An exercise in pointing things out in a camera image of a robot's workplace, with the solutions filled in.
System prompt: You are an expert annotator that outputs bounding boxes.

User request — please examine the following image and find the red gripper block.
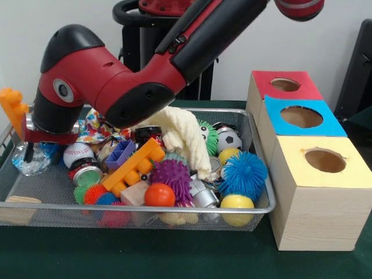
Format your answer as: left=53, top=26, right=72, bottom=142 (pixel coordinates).
left=22, top=114, right=80, bottom=164

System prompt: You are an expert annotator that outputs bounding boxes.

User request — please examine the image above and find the clear plastic packet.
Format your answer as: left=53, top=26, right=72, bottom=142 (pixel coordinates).
left=12, top=143, right=54, bottom=177

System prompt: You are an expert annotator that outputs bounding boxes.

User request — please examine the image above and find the orange toy building block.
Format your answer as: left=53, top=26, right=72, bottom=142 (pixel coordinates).
left=0, top=87, right=30, bottom=140
left=103, top=138, right=167, bottom=198

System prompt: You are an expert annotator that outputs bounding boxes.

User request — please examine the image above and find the colourful patterned cloth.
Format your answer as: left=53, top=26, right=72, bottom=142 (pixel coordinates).
left=76, top=108, right=132, bottom=145

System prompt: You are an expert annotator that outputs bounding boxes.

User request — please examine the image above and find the cream knitted cloth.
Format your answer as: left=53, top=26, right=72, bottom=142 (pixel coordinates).
left=131, top=106, right=212, bottom=179

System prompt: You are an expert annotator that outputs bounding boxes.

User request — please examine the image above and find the shallow clear mesh bin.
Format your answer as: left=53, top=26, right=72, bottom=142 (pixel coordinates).
left=0, top=103, right=277, bottom=232

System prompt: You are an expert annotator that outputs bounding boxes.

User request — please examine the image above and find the wooden box with three holes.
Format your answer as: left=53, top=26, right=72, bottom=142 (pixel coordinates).
left=246, top=70, right=372, bottom=252

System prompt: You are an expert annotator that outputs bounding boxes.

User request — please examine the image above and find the white baseball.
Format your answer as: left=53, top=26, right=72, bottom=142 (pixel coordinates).
left=63, top=142, right=95, bottom=170

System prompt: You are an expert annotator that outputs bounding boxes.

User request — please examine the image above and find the flat wooden block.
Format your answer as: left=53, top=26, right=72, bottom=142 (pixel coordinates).
left=0, top=195, right=42, bottom=226

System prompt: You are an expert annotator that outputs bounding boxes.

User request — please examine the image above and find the dark metal can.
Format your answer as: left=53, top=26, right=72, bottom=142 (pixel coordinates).
left=70, top=163, right=103, bottom=188

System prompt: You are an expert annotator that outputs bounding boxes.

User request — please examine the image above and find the purple toy building block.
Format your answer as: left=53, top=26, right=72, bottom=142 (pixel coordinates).
left=106, top=141, right=138, bottom=171

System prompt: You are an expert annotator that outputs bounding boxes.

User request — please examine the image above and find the orange ball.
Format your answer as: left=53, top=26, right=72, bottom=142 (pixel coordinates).
left=145, top=183, right=177, bottom=208

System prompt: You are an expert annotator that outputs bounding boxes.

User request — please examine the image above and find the purple spiky ball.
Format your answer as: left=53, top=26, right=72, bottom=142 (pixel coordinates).
left=151, top=159, right=194, bottom=204

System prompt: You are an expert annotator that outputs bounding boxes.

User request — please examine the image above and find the dark green table cloth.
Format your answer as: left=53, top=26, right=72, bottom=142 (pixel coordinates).
left=0, top=98, right=372, bottom=279

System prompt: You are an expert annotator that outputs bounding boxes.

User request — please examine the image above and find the small soccer ball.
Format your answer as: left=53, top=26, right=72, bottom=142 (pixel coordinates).
left=215, top=127, right=244, bottom=153

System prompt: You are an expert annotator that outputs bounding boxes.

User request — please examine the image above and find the yellow ball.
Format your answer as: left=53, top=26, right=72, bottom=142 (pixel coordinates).
left=221, top=194, right=256, bottom=227

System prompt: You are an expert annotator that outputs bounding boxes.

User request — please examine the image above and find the large blue spiky ball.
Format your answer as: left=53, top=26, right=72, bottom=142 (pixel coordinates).
left=220, top=151, right=269, bottom=202

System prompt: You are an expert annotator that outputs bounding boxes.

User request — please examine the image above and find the black chair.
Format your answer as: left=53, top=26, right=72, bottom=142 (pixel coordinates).
left=336, top=19, right=372, bottom=123

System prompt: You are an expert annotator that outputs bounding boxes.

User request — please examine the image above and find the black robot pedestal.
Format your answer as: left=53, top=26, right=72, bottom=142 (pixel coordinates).
left=112, top=0, right=234, bottom=101

